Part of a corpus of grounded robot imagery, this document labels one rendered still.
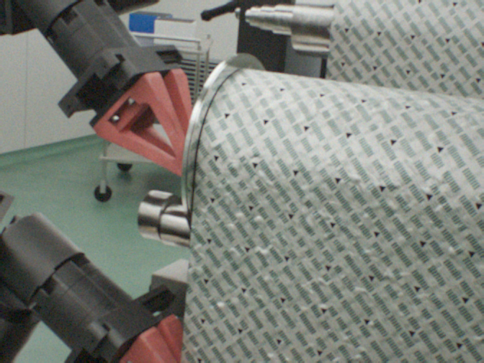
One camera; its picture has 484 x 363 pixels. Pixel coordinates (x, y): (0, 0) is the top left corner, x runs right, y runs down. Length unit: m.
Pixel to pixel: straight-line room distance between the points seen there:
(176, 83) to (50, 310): 0.20
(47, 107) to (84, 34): 5.79
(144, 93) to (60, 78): 5.89
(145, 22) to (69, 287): 5.00
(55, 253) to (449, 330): 0.29
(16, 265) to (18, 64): 5.54
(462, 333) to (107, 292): 0.26
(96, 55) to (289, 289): 0.24
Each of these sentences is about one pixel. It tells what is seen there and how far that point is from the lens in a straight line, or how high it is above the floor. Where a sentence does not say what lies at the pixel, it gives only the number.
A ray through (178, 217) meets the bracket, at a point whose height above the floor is 1.18.
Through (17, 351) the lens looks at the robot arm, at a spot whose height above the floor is 1.08.
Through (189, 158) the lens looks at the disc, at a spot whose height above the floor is 1.26.
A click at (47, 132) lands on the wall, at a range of 6.57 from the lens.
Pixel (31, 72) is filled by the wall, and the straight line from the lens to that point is 6.36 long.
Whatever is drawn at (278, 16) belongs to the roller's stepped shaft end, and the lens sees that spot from 0.94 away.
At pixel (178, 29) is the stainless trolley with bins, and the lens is 5.31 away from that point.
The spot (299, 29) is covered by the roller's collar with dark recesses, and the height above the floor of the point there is 1.33.
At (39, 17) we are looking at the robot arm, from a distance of 0.77.
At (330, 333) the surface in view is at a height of 1.16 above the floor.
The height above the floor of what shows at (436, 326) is 1.18.
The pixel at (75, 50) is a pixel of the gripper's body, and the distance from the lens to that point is 0.75.
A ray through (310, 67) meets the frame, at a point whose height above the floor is 1.28.
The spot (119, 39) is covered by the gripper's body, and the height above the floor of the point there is 1.32.
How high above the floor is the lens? 1.39
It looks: 13 degrees down
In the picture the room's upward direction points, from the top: 5 degrees clockwise
